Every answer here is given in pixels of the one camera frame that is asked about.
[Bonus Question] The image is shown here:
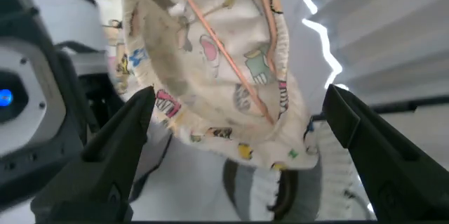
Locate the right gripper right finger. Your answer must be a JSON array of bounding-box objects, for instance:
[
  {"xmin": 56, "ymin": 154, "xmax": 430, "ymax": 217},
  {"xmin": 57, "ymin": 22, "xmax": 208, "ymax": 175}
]
[{"xmin": 321, "ymin": 84, "xmax": 449, "ymax": 222}]

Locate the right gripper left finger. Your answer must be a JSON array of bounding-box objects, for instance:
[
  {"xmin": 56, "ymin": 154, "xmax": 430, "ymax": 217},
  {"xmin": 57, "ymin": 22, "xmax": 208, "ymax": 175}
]
[{"xmin": 30, "ymin": 85, "xmax": 157, "ymax": 222}]

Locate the pink clothes hanger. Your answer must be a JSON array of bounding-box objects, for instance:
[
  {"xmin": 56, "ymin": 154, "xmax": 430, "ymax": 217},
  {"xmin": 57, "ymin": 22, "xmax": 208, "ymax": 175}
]
[{"xmin": 164, "ymin": 0, "xmax": 281, "ymax": 126}]

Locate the cream printed garment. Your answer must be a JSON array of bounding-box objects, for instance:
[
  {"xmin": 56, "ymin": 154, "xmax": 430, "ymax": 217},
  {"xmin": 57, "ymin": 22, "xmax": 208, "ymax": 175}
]
[{"xmin": 87, "ymin": 0, "xmax": 320, "ymax": 171}]

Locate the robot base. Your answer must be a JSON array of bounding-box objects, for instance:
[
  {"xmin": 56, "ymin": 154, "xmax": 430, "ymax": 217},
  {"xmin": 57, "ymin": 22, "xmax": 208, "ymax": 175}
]
[{"xmin": 0, "ymin": 0, "xmax": 123, "ymax": 214}]

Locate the white laundry basket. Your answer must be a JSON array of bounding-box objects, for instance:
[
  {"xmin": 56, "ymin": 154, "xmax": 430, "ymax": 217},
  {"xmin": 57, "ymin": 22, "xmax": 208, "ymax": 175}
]
[{"xmin": 222, "ymin": 121, "xmax": 373, "ymax": 222}]

